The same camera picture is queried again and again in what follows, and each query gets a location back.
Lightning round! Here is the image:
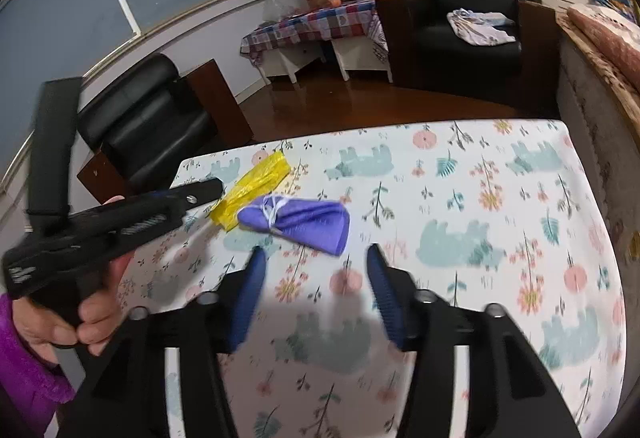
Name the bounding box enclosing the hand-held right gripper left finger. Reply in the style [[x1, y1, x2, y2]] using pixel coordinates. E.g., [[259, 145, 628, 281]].
[[60, 245, 268, 438]]

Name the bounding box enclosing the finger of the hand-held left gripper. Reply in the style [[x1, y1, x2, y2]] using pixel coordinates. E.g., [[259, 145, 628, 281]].
[[166, 177, 224, 215]]

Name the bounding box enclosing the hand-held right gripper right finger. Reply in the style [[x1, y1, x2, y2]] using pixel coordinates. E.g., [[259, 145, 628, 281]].
[[366, 243, 583, 438]]

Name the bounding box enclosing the yellow plastic bag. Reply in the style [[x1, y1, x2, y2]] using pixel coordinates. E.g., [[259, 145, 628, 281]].
[[209, 153, 292, 233]]

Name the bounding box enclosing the purple cloth bag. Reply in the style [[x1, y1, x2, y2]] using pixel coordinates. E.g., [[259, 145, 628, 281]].
[[236, 195, 351, 256]]

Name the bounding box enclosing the person's left forearm purple sleeve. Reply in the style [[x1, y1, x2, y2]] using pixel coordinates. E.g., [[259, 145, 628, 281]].
[[0, 293, 76, 438]]

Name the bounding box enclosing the person's left hand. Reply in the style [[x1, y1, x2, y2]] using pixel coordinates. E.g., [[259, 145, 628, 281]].
[[11, 249, 137, 365]]

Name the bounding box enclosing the black armchair with wooden sides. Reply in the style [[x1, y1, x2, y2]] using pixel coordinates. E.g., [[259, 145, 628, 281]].
[[375, 0, 561, 116], [75, 52, 256, 199]]

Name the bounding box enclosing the floral bear print tablecloth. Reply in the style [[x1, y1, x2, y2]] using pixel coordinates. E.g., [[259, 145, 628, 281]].
[[120, 119, 628, 438]]

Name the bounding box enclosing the white wooden stool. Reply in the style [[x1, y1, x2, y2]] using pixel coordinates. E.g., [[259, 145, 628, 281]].
[[331, 36, 394, 83], [259, 42, 328, 84]]

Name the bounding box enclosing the clear plastic bag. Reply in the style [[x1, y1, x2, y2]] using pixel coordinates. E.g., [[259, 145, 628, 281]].
[[260, 0, 288, 23]]

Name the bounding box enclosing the table with checked cloth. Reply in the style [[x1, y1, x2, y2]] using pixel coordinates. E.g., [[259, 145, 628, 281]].
[[240, 0, 388, 66]]

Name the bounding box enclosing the beige bed base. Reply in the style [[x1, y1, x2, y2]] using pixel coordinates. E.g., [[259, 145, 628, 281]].
[[555, 10, 640, 263]]

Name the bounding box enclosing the light patterned cloth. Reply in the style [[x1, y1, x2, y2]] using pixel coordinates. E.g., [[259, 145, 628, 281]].
[[446, 8, 517, 46]]

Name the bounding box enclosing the red patterned quilt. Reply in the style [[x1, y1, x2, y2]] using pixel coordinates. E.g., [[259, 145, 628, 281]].
[[567, 4, 640, 93]]

